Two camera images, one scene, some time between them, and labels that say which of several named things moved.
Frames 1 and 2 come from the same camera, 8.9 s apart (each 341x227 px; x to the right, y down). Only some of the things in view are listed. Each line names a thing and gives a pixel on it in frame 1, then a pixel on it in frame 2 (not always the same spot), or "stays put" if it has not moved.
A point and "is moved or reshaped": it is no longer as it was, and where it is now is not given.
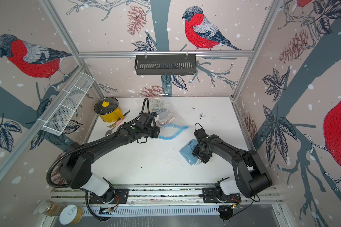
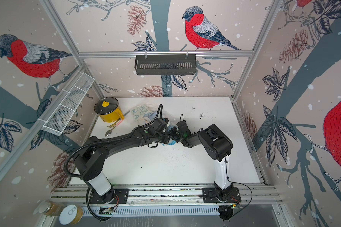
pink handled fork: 116,124 stays put
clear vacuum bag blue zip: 171,123 is moved or reshaped
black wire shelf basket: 165,65 stays put
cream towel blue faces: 156,104 is moved or reshaped
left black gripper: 157,129 -> 168,138
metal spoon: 108,133 stays put
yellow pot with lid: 108,109 stays put
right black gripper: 204,159 -> 173,130
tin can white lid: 70,214 stays put
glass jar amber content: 51,208 stays put
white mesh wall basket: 56,123 stays put
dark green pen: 125,113 stays put
